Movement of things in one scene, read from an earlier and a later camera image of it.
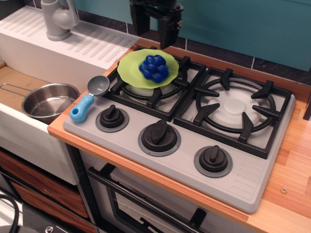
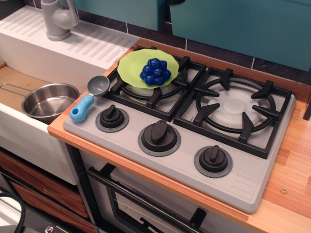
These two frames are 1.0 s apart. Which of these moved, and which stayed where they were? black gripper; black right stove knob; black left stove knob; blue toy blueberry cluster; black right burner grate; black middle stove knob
Moved: blue toy blueberry cluster; black gripper
Stayed: black right stove knob; black left stove knob; black right burner grate; black middle stove knob
